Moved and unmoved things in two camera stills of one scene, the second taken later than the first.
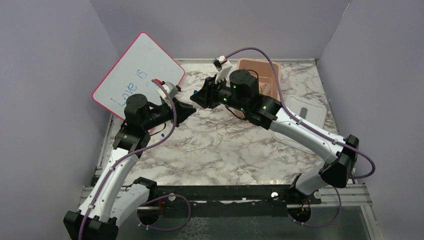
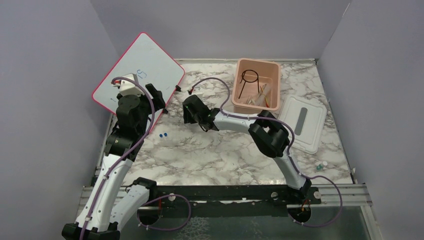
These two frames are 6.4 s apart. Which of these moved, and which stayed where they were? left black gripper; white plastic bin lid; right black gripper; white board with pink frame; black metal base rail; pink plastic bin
Moved: right black gripper; left black gripper
Stayed: white board with pink frame; pink plastic bin; black metal base rail; white plastic bin lid
